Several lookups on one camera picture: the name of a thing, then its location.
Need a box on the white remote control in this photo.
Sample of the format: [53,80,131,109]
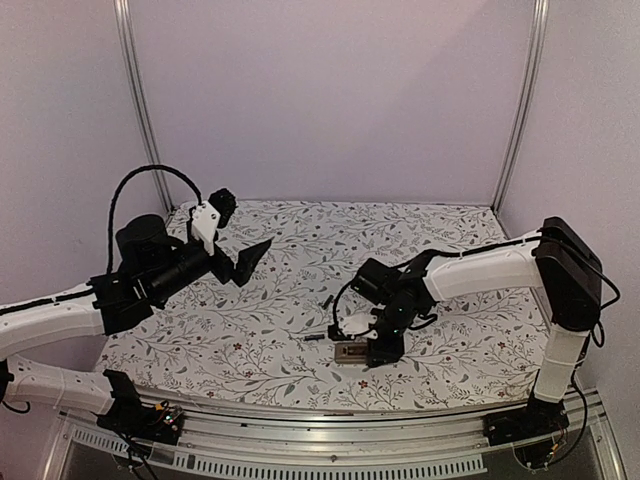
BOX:
[334,342,369,365]

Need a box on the black battery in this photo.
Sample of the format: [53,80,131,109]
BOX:
[303,334,325,342]
[321,295,334,310]

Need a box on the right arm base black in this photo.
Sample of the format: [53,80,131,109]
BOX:
[482,395,569,446]

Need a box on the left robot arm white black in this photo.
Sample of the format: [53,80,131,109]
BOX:
[1,214,271,434]

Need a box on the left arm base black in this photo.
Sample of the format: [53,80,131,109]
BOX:
[96,370,184,446]

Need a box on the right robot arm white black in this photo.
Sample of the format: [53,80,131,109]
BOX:
[333,217,621,436]

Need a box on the floral patterned table mat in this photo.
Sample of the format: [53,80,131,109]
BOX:
[97,201,547,410]

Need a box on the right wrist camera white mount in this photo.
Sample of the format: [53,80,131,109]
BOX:
[328,313,378,341]

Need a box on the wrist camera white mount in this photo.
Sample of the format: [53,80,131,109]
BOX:
[328,313,378,341]
[187,188,237,257]

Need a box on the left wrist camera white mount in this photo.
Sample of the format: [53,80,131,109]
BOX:
[187,188,237,257]

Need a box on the right black camera cable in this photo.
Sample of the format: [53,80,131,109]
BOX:
[331,278,359,329]

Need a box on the black camera cable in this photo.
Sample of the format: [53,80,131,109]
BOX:
[331,278,359,329]
[105,164,206,274]

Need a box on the front aluminium rail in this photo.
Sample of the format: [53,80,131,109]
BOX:
[43,389,630,479]

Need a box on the left black camera cable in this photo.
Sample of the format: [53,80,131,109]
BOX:
[105,164,206,274]

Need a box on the left aluminium frame post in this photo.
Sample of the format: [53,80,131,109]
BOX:
[112,0,175,214]

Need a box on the aluminium frame post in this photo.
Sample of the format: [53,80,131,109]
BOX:
[491,0,550,217]
[112,0,175,214]

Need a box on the right aluminium frame post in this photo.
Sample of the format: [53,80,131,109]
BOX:
[491,0,550,217]

